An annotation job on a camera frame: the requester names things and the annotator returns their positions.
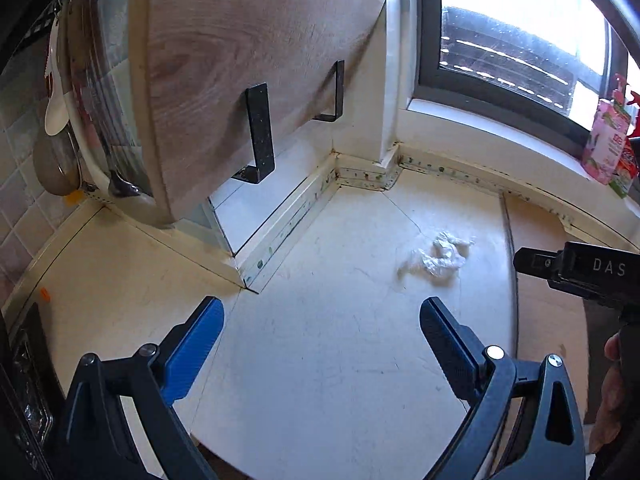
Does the right hand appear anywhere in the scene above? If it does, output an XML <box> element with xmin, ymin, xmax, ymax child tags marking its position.
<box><xmin>589</xmin><ymin>333</ymin><xmax>625</xmax><ymax>453</ymax></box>

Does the brown cardboard sheet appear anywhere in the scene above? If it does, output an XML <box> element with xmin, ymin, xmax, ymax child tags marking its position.
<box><xmin>502</xmin><ymin>193</ymin><xmax>620</xmax><ymax>439</ymax></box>

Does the black stove top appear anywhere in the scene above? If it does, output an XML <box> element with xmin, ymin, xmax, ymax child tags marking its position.
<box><xmin>1</xmin><ymin>302</ymin><xmax>64</xmax><ymax>479</ymax></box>

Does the red spray bottle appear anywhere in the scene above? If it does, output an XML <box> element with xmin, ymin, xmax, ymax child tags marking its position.
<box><xmin>608</xmin><ymin>90</ymin><xmax>640</xmax><ymax>200</ymax></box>

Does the pink soap refill pouch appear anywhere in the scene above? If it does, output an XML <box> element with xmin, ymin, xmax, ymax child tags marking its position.
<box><xmin>582</xmin><ymin>74</ymin><xmax>631</xmax><ymax>185</ymax></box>

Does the small orange cap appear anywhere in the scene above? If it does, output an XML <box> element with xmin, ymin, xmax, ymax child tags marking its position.
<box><xmin>40</xmin><ymin>287</ymin><xmax>51</xmax><ymax>302</ymax></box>

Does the crumpled white tissue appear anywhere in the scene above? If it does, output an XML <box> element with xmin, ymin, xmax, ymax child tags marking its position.
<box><xmin>396</xmin><ymin>231</ymin><xmax>475</xmax><ymax>284</ymax></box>

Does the hanging metal ladle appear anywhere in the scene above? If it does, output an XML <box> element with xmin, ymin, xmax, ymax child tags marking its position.
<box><xmin>32</xmin><ymin>0</ymin><xmax>82</xmax><ymax>196</ymax></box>

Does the white hanging spoon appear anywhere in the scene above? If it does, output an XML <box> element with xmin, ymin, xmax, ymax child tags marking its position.
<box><xmin>43</xmin><ymin>8</ymin><xmax>72</xmax><ymax>136</ymax></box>

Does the wooden cutting board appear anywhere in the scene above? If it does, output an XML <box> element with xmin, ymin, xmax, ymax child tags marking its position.
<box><xmin>128</xmin><ymin>0</ymin><xmax>385</xmax><ymax>221</ymax></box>

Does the window frame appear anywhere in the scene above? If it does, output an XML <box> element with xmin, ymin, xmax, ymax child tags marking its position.
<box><xmin>416</xmin><ymin>0</ymin><xmax>639</xmax><ymax>156</ymax></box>

